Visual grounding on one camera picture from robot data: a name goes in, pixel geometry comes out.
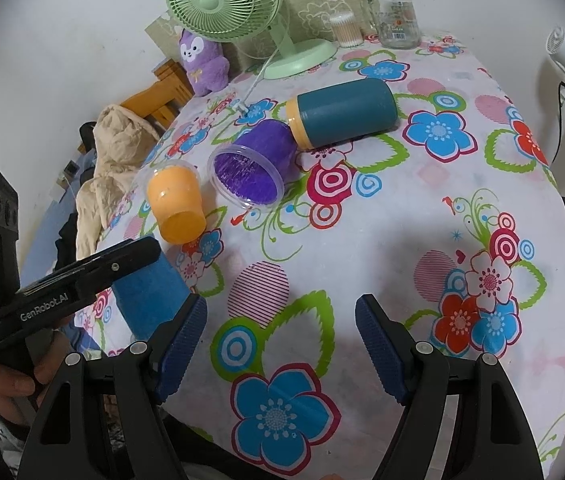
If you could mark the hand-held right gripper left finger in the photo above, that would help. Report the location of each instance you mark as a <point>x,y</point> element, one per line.
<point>181,347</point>

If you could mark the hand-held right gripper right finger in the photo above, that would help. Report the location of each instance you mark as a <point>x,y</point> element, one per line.
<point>381,352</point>

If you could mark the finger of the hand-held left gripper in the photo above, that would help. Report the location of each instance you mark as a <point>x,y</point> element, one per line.
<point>150,292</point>

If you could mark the purple clear plastic cup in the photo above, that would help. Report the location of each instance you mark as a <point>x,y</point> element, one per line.
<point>255,170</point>

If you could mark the orange plastic cup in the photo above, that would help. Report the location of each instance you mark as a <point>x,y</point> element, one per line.
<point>175,200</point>

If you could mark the teal cup with yellow rim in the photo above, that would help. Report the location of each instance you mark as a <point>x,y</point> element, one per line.
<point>347,112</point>

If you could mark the person's left hand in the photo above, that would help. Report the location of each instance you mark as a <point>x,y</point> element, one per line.
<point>8,385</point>

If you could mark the dark clothing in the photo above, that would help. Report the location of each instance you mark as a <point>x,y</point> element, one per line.
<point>68,237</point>

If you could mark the floral tablecloth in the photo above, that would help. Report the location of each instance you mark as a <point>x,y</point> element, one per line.
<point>362,220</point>

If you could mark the beige crumpled cloth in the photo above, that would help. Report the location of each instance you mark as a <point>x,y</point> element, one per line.
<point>112,160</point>

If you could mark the wooden chair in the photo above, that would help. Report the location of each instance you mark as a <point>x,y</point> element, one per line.
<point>162,95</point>

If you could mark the purple plush toy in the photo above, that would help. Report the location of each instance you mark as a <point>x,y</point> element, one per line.
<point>202,62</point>

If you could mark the green desk fan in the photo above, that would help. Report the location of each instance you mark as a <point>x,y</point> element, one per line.
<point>222,0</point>

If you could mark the cotton swab container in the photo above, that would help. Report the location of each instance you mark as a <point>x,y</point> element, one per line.
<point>346,30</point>

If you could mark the glass jar with black lid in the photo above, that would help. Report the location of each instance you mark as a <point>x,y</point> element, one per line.
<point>396,17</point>

